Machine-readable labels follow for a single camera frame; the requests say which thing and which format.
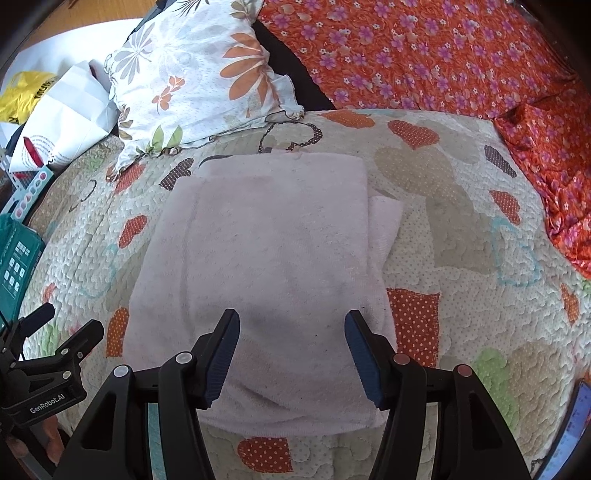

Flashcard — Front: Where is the yellow plastic bag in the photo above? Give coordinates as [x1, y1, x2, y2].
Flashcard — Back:
[0, 71, 58, 125]

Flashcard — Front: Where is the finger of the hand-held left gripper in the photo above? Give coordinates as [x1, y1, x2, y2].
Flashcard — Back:
[18, 319, 105, 386]
[0, 302, 56, 365]

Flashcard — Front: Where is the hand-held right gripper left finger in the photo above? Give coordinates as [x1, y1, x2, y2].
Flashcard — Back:
[55, 308, 242, 480]

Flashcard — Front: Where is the white paper bag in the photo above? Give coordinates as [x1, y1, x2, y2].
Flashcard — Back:
[9, 60, 121, 174]

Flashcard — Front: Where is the white floral pillow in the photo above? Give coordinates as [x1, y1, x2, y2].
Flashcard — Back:
[104, 0, 305, 171]

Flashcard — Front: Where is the person's left hand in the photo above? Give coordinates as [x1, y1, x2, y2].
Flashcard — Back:
[39, 414, 64, 466]

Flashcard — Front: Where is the grey perforated metal rail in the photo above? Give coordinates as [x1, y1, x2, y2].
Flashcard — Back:
[0, 148, 25, 197]

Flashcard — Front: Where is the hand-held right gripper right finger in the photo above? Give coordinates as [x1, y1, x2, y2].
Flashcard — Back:
[344, 310, 532, 480]

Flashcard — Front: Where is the heart patchwork quilt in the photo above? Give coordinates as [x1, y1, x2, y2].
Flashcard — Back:
[0, 108, 591, 480]

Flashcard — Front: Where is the green box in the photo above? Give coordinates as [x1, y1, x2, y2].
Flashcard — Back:
[0, 215, 47, 330]

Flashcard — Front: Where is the blue flat object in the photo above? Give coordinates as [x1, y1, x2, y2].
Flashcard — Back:
[536, 378, 591, 480]

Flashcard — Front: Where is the pale pink floral sweater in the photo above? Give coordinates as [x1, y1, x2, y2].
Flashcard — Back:
[122, 150, 404, 437]

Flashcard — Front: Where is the light blue shapes box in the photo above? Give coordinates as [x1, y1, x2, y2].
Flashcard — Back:
[0, 166, 54, 217]

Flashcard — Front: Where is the orange floral bed sheet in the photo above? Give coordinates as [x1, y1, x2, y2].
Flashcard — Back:
[256, 0, 591, 280]

